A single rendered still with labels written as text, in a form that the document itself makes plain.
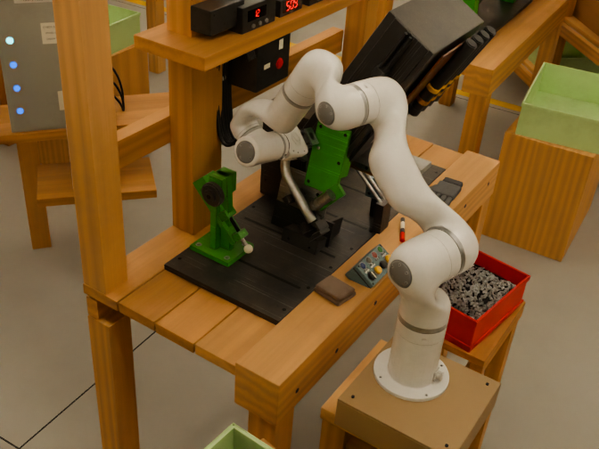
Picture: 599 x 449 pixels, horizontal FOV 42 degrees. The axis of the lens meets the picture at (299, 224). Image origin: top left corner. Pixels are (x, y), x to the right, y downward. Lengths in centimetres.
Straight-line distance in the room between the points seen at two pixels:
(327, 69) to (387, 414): 82
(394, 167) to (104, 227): 84
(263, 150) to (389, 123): 44
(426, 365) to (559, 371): 173
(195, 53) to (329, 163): 56
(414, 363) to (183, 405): 145
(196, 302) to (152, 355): 115
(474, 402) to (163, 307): 88
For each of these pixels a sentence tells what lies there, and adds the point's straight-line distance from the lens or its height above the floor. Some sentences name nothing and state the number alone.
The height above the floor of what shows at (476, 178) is 90.
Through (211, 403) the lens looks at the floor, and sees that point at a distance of 316.
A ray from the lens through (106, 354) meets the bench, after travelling 245.
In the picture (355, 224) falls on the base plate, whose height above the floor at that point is 90.
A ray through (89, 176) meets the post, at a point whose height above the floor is 127.
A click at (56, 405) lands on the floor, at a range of 322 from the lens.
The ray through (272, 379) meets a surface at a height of 90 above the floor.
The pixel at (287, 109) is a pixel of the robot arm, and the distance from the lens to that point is 196.
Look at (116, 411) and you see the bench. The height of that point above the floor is 41.
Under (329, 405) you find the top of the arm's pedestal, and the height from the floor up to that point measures 85.
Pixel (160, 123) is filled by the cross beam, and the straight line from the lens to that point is 233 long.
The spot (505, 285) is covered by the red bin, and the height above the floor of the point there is 88.
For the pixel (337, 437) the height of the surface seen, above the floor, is 77.
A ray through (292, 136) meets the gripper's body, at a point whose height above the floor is 127.
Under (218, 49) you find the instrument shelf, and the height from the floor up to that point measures 154.
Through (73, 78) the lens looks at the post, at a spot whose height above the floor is 153.
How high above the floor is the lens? 231
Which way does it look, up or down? 34 degrees down
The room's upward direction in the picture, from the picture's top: 5 degrees clockwise
